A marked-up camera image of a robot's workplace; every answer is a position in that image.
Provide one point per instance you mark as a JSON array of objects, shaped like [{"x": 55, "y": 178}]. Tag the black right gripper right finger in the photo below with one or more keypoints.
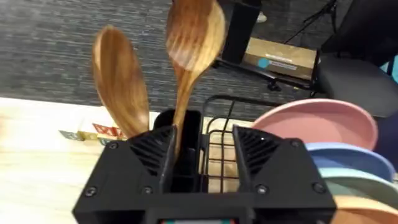
[{"x": 286, "y": 174}]

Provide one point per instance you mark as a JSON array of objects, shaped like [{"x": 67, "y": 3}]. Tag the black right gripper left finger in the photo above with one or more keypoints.
[{"x": 124, "y": 174}]

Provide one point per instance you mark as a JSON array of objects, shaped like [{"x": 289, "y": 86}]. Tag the wooden spoon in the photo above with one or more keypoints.
[
  {"x": 119, "y": 84},
  {"x": 194, "y": 40}
]

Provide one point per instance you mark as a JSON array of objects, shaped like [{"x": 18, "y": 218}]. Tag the toy blocks heap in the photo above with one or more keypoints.
[{"x": 90, "y": 132}]

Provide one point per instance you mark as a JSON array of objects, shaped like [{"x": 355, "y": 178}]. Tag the pink plate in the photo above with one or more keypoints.
[{"x": 323, "y": 123}]

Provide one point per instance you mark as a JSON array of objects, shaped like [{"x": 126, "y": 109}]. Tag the blue plate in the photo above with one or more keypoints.
[{"x": 354, "y": 160}]

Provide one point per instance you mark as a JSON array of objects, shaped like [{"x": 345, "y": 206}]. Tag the black cutlery holder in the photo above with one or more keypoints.
[{"x": 189, "y": 149}]

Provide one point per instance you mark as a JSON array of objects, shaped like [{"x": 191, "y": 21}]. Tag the pale green plate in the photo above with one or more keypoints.
[{"x": 360, "y": 185}]

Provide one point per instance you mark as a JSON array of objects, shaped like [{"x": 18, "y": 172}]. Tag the orange plate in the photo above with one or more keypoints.
[{"x": 363, "y": 211}]

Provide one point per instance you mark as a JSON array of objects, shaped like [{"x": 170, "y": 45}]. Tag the cardboard box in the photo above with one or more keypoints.
[{"x": 280, "y": 57}]

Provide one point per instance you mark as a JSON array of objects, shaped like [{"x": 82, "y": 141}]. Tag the black office chair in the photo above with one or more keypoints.
[{"x": 360, "y": 62}]

